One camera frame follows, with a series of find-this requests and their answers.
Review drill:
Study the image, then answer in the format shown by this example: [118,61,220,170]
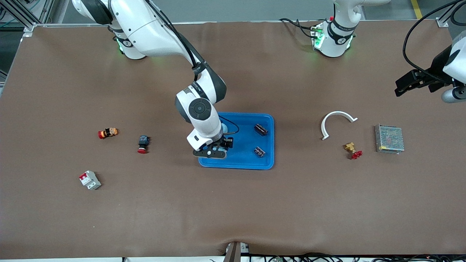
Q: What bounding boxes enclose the brass valve red handwheel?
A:
[344,142,363,160]

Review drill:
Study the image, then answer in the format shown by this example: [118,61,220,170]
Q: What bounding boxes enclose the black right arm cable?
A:
[144,0,240,136]

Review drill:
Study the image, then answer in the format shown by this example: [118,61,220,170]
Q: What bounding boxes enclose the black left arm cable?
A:
[403,0,466,84]

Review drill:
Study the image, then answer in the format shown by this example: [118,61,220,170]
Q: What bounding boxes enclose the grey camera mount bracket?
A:
[223,242,250,262]

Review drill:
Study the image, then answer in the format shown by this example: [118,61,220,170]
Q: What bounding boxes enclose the black cables at table edge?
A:
[251,252,466,262]

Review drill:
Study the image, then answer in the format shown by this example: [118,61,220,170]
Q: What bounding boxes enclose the white circuit breaker red switch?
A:
[79,170,102,190]

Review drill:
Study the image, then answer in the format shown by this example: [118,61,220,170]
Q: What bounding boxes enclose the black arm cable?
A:
[403,0,466,84]
[144,0,240,136]

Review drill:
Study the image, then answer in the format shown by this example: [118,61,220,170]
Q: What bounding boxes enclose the white curved plastic clamp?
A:
[321,111,358,141]

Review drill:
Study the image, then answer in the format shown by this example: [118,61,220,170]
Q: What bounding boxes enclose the aluminium frame rails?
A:
[0,0,50,35]

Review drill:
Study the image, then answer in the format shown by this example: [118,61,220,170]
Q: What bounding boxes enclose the blue plastic tray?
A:
[198,112,275,170]

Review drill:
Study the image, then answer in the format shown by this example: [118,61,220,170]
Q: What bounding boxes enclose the brown table mat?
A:
[0,20,466,259]

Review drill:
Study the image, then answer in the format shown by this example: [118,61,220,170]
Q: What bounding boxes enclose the red emergency button orange base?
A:
[98,127,119,140]

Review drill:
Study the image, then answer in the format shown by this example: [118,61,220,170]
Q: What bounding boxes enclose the black base cables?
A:
[280,17,317,39]

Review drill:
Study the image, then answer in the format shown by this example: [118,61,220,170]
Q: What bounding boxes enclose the metal mesh power supply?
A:
[375,124,405,155]

